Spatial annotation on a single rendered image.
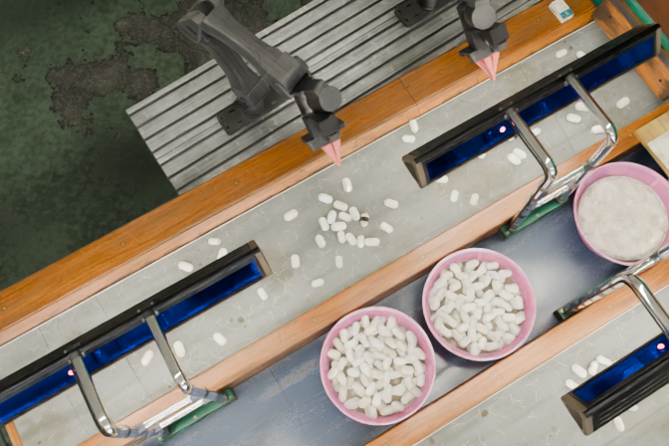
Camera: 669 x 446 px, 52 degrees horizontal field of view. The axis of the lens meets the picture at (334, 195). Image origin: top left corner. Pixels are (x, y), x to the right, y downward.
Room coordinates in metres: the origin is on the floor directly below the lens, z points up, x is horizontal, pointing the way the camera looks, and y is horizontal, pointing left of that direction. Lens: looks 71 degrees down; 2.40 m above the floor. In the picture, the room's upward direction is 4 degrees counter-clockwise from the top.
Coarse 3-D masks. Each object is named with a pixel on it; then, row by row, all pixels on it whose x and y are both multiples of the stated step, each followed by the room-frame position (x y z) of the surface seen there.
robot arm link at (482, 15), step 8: (456, 0) 0.94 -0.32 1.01; (464, 0) 0.93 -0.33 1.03; (472, 0) 0.91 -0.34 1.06; (480, 0) 0.90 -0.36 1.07; (488, 0) 0.90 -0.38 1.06; (472, 8) 0.89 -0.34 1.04; (480, 8) 0.88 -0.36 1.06; (488, 8) 0.88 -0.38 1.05; (464, 16) 0.90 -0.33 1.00; (472, 16) 0.87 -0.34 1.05; (480, 16) 0.87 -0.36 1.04; (488, 16) 0.87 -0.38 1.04; (472, 24) 0.86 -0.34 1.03; (480, 24) 0.86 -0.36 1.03; (488, 24) 0.86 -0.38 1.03
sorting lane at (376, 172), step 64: (448, 128) 0.73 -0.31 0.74; (576, 128) 0.71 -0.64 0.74; (320, 192) 0.58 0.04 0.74; (384, 192) 0.57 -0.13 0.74; (448, 192) 0.56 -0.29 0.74; (192, 256) 0.44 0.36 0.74; (320, 256) 0.42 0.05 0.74; (384, 256) 0.41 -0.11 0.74; (64, 320) 0.30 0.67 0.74; (192, 320) 0.28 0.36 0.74; (256, 320) 0.27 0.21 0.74; (128, 384) 0.14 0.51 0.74
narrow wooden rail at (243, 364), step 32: (576, 160) 0.61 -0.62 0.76; (608, 160) 0.61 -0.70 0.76; (512, 192) 0.54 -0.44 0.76; (480, 224) 0.46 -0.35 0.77; (416, 256) 0.39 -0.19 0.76; (352, 288) 0.33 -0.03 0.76; (384, 288) 0.32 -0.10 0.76; (320, 320) 0.26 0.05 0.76; (256, 352) 0.19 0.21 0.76; (288, 352) 0.19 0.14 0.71; (224, 384) 0.12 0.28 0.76; (128, 416) 0.07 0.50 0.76
